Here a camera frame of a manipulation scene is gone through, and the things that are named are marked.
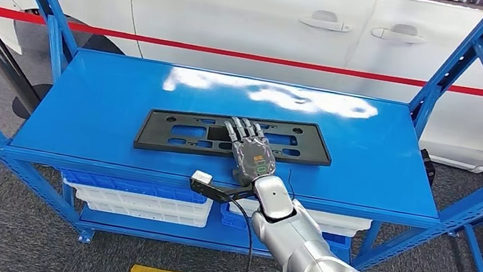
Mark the thin black wire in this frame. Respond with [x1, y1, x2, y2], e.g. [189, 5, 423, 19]
[284, 168, 301, 201]

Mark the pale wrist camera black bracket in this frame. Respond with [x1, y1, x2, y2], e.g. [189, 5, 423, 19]
[186, 169, 259, 209]

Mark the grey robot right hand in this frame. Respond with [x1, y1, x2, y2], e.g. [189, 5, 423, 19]
[213, 114, 284, 193]

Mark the black camera cable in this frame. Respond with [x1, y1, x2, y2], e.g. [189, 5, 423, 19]
[216, 197, 297, 272]

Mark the red barrier tape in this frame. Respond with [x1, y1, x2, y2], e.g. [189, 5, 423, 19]
[0, 6, 483, 98]

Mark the black plastic plate holder part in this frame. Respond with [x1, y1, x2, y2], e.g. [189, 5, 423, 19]
[132, 97, 337, 178]

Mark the black stanchion post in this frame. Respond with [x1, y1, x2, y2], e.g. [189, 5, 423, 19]
[0, 0, 66, 124]

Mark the white car door handle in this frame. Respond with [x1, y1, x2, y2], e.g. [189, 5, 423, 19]
[369, 19, 428, 47]
[297, 6, 355, 35]

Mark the white car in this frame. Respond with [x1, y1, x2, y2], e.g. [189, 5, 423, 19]
[0, 0, 483, 174]

